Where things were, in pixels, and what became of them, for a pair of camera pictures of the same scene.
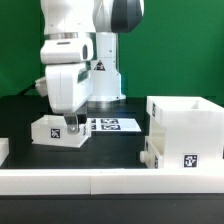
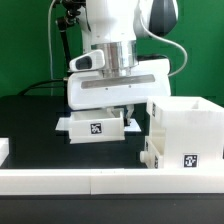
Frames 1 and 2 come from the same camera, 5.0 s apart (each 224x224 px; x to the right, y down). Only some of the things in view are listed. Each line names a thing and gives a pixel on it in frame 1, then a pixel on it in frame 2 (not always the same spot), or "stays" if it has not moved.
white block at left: x=4 y=149 stays
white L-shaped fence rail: x=112 y=181 stays
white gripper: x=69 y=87 -> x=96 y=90
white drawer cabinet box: x=189 y=131 stays
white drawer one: x=53 y=130 -> x=96 y=126
